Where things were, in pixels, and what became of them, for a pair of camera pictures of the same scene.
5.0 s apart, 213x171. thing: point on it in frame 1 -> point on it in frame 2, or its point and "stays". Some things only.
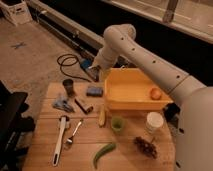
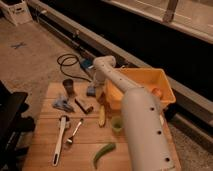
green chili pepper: [106, 150] stays
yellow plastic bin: [129, 89] stays
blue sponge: [94, 91] stays
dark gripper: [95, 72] -> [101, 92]
